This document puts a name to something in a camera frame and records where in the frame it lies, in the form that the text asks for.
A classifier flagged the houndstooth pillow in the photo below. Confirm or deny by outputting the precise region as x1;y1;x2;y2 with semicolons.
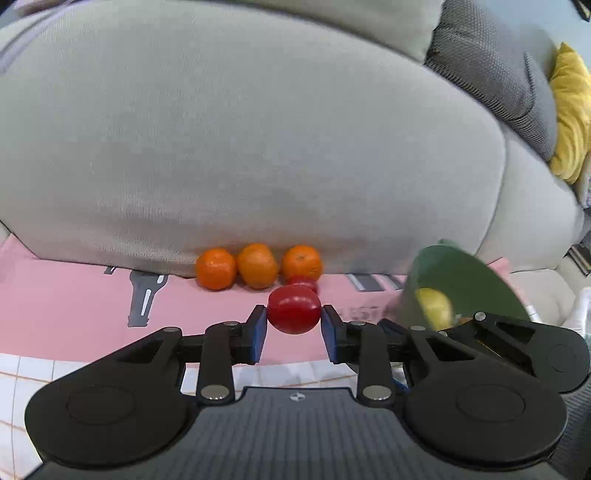
424;0;560;161

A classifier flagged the pale green pillow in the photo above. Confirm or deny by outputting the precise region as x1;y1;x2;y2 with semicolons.
318;0;446;64

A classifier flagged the grey fabric sofa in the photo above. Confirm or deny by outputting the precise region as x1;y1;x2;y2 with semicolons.
0;0;591;324

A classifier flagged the yellow lemon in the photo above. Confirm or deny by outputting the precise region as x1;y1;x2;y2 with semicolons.
414;287;455;331

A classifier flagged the orange mandarin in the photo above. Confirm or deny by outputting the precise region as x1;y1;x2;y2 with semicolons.
195;248;238;291
281;244;323;281
238;243;279;290

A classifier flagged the red tomato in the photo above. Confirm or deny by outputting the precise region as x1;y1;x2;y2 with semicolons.
267;285;322;336
285;275;319;294

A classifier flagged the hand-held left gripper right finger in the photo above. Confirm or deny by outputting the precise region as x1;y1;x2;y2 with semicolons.
322;305;500;407

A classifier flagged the lavender ribbon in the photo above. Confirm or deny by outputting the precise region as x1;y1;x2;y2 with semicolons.
0;41;44;75

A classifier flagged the green plastic colander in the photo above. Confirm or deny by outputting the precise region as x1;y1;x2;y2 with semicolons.
396;239;532;336

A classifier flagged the yellow pillow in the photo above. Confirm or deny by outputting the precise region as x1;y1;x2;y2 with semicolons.
549;41;591;185

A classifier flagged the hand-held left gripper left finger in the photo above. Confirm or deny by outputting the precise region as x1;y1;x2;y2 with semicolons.
88;305;267;406

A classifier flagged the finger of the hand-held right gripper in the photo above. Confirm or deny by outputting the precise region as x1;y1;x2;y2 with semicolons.
442;311;548;366
379;318;411;345

